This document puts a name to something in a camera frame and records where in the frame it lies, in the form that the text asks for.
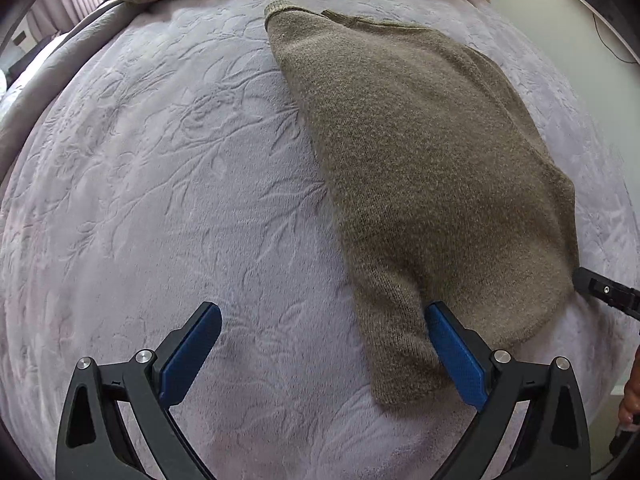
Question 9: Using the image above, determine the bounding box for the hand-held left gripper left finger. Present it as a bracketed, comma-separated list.
[55, 301, 223, 480]

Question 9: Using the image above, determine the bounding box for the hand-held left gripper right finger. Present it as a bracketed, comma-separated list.
[425, 301, 593, 480]

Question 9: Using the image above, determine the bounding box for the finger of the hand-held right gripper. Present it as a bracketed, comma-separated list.
[574, 267, 640, 321]

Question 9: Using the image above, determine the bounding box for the brown knit sweater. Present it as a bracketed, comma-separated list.
[263, 0, 581, 409]

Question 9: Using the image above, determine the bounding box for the person's right hand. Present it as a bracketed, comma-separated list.
[618, 360, 640, 428]

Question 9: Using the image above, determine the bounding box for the lavender embossed blanket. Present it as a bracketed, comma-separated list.
[0, 0, 640, 480]

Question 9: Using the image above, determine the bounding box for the grey duvet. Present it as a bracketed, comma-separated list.
[0, 0, 136, 176]

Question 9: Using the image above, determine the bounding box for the grey curtain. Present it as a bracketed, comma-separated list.
[25, 0, 111, 41]

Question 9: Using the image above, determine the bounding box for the thin black cable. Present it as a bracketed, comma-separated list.
[592, 12, 640, 66]

